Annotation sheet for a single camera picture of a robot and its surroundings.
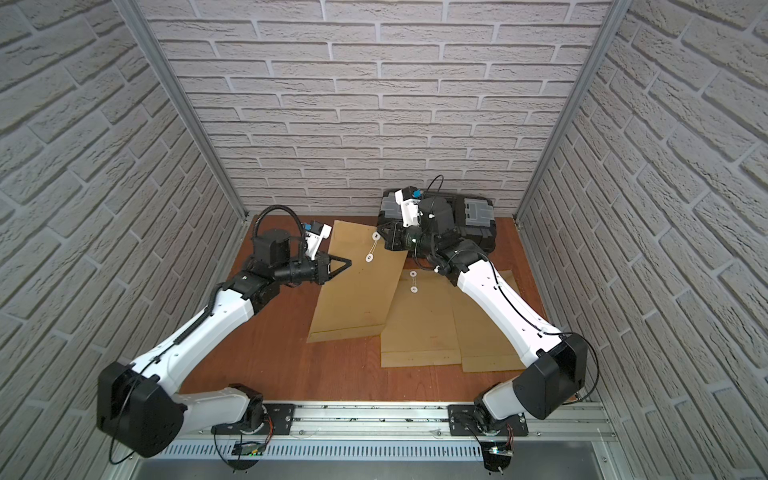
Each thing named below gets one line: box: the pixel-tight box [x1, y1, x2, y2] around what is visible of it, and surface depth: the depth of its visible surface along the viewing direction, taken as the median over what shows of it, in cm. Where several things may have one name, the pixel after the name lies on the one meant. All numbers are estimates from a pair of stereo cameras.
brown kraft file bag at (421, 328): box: [380, 269, 461, 368], surface depth 90 cm
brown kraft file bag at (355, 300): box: [306, 220, 408, 343], surface depth 74 cm
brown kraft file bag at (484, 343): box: [450, 284, 525, 372], surface depth 85 cm
